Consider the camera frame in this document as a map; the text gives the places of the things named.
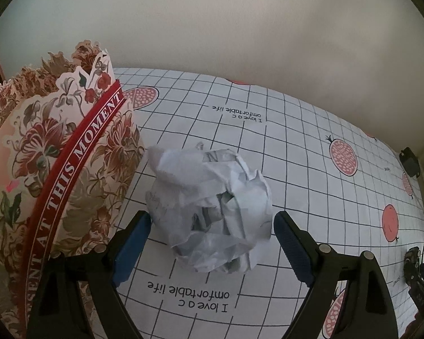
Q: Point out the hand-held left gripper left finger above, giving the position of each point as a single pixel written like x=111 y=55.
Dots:
x=130 y=250

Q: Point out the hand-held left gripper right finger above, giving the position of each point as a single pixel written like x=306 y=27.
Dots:
x=295 y=250

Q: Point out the white paper ball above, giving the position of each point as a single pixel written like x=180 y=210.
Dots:
x=212 y=204

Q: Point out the floral paper gift box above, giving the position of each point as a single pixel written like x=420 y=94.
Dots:
x=56 y=169

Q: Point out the white checkered tablecloth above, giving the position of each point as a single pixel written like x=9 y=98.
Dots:
x=268 y=155

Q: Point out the black toy car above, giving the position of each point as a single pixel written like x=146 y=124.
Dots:
x=415 y=272

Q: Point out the black power adapter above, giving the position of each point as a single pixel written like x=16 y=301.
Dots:
x=409 y=162

